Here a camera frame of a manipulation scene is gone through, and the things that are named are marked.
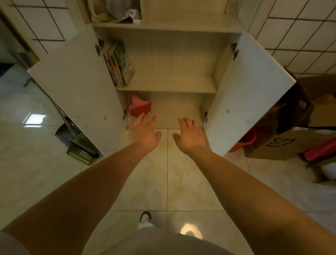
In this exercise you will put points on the person's right hand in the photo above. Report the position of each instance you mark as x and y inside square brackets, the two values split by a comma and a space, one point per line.
[191, 138]

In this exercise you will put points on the person's left hand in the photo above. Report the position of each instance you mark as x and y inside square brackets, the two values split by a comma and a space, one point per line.
[143, 135]

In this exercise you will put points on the person's left thumb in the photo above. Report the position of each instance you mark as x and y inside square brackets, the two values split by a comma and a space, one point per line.
[158, 134]

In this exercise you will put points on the person's left little finger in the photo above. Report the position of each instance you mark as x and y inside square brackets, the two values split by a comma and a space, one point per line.
[130, 123]

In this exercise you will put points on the person's right middle finger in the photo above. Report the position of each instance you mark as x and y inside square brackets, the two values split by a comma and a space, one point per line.
[187, 123]

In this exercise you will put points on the person's right thumb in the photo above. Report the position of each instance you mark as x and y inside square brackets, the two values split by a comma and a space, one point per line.
[175, 137]

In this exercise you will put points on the person's right little finger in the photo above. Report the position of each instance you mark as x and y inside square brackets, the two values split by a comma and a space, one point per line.
[201, 128]

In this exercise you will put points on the person's left middle finger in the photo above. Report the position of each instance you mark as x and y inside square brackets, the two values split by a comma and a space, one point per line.
[146, 119]

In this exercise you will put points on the person's left forearm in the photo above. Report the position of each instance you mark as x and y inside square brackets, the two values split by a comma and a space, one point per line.
[78, 194]

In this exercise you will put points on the person's right forearm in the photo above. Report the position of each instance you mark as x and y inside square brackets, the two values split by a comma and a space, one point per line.
[252, 199]

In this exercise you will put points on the metal cabinet hinge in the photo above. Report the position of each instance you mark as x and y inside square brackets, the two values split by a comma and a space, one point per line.
[125, 115]
[234, 51]
[99, 47]
[205, 117]

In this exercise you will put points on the pink soft item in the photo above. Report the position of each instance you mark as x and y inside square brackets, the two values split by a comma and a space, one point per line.
[135, 102]

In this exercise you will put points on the orange plastic bucket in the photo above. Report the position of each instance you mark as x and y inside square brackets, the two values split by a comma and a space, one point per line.
[245, 141]

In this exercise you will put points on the white cabinet door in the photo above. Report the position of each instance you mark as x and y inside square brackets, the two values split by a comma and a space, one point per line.
[78, 86]
[246, 97]

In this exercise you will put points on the row of colourful books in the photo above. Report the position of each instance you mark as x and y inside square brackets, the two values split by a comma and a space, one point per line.
[119, 64]

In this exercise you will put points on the green metal tin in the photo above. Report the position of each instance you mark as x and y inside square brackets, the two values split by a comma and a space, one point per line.
[78, 154]

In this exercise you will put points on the light wooden shelf cabinet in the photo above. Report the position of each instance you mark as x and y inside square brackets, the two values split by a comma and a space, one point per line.
[178, 60]

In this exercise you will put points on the dark grey bag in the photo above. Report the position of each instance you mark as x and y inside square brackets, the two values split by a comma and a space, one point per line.
[64, 134]

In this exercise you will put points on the large printed cardboard box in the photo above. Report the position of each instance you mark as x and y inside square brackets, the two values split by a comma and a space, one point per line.
[278, 145]

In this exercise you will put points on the white and blue shoe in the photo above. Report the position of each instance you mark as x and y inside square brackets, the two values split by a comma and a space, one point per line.
[145, 220]

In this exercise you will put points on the white crumpled packet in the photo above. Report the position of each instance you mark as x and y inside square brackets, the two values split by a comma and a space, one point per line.
[133, 15]

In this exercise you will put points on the grey shirt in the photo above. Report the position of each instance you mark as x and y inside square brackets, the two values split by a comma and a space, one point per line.
[162, 243]

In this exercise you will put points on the grey plastic bag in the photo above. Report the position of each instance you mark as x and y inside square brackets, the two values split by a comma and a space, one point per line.
[119, 8]

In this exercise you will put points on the beige cloth bag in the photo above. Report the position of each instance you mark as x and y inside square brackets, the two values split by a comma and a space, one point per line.
[97, 10]

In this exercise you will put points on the red plastic container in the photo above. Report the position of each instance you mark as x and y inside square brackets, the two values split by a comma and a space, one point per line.
[321, 151]

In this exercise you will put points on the plain cardboard box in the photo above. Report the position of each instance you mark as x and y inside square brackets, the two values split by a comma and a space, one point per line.
[324, 110]

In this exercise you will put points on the white round object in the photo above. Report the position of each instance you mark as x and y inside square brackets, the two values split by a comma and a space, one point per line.
[330, 170]

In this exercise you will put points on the brown door frame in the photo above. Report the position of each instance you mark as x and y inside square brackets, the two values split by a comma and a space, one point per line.
[18, 39]

